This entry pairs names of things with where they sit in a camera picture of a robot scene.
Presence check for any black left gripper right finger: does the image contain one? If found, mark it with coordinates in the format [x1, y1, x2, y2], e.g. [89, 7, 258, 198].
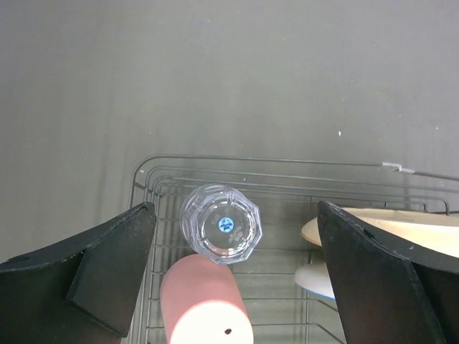
[318, 201, 458, 343]

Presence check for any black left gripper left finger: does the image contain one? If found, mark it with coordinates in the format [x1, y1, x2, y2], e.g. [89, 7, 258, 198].
[1, 202, 156, 343]

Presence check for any white plate with red pattern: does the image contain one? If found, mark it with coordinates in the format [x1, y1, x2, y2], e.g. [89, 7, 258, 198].
[294, 262, 335, 300]

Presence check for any pink plastic cup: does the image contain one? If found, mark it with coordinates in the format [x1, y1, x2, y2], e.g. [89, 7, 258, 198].
[160, 254, 254, 343]

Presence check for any clear faceted drinking glass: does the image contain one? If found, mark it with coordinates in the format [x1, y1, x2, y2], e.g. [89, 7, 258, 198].
[179, 184, 262, 265]

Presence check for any beige wooden plate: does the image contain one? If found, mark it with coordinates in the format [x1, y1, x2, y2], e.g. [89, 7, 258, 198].
[301, 207, 459, 257]

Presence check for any black wire dish rack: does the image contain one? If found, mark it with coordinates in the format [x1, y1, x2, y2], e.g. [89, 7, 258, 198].
[127, 155, 458, 343]

